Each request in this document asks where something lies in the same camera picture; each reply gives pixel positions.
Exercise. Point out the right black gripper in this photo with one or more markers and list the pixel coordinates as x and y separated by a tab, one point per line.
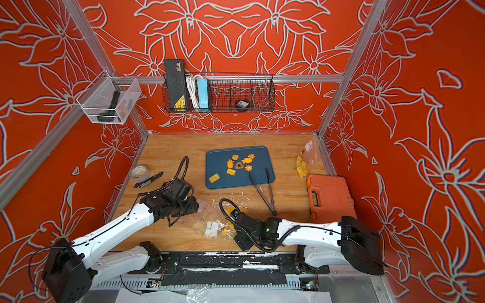
240	240

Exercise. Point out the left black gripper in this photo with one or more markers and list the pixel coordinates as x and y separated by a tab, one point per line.
193	206

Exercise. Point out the metal kitchen tongs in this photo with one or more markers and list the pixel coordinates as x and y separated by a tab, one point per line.
263	185

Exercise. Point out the yellow square cookie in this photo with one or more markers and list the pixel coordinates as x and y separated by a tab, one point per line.
214	178

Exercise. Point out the clear bag yellow dog print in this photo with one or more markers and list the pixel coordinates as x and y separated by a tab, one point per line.
307	158

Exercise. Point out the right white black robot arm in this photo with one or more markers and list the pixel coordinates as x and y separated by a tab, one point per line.
346	242

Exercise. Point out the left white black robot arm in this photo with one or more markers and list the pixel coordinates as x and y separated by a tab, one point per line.
74	267

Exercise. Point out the black marker pen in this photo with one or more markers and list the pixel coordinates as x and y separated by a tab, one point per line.
148	181

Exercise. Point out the clear tape roll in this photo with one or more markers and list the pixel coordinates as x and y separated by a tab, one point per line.
140	173

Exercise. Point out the teal plastic tray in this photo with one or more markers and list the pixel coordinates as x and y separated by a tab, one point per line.
216	163

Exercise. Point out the orange plastic tool case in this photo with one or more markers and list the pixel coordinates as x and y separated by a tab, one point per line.
330	199

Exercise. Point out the light blue box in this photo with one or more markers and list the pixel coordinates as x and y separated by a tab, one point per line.
203	93

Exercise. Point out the small black round device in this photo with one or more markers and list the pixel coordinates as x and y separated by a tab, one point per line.
242	105

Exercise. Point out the black box yellow label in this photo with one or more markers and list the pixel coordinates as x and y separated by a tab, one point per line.
176	84

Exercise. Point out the black mounting base rail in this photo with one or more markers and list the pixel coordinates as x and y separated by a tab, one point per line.
284	262

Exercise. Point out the dark green tool handle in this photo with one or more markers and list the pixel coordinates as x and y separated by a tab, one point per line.
109	114

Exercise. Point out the black wire wall basket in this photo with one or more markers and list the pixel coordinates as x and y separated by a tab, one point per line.
227	88

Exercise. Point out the clear acrylic wall bin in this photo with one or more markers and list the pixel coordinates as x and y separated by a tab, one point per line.
97	96

